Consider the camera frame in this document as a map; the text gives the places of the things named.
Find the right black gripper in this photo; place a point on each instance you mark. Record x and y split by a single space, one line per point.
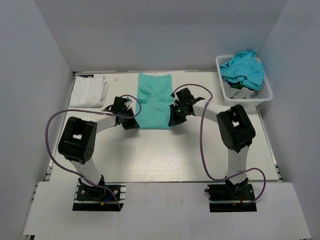
174 119

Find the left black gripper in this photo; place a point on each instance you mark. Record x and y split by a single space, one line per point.
133 124

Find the teal green t shirt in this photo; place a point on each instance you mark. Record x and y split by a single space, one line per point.
154 95

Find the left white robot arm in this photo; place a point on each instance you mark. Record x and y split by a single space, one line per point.
78 139

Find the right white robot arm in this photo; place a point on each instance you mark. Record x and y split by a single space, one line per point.
235 128

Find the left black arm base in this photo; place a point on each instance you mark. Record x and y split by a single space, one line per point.
104 202

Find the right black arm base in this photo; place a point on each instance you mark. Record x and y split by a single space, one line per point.
221 201

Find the folded white t shirt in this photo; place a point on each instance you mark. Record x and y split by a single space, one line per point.
88 92

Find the white grey cloth in basket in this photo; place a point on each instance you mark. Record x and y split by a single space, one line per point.
235 93

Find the blue t shirt in basket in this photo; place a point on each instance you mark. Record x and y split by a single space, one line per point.
244 69

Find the white plastic basket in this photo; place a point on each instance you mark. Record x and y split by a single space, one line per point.
263 95

